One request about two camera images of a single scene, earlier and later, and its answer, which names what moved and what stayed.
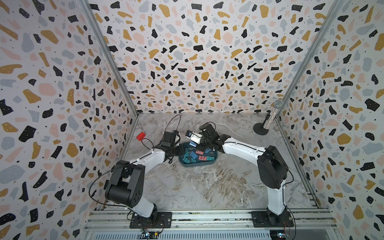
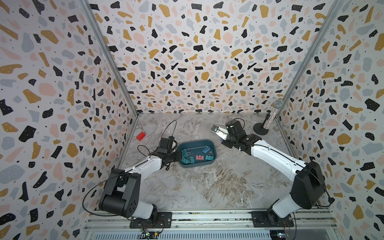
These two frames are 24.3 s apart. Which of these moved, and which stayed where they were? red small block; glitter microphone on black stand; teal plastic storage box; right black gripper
Moved: right black gripper
Stayed: teal plastic storage box; glitter microphone on black stand; red small block
